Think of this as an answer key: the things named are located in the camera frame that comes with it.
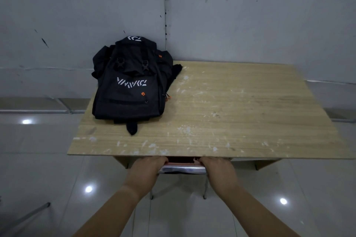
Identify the person's right fingers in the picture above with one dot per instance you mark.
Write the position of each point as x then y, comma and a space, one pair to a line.
205, 160

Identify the red chair with metal frame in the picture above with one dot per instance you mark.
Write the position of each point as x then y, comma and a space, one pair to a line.
183, 168

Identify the person's left forearm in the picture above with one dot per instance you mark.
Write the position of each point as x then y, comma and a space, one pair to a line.
111, 213

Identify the person's right hand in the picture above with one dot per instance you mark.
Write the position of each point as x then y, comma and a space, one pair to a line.
219, 171

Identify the person's left hand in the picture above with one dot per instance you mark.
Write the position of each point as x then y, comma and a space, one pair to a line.
144, 173

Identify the black backpack with orange accents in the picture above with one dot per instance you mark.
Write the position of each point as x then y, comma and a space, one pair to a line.
130, 89

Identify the wooden table support panel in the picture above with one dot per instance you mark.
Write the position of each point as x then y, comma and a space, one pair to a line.
261, 163
122, 161

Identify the person's left fingers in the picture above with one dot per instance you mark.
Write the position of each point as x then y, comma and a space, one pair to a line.
158, 160

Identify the grey metal floor pipe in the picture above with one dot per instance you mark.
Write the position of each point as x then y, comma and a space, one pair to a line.
39, 111
343, 120

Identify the person's right forearm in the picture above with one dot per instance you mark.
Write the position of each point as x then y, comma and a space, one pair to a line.
256, 211

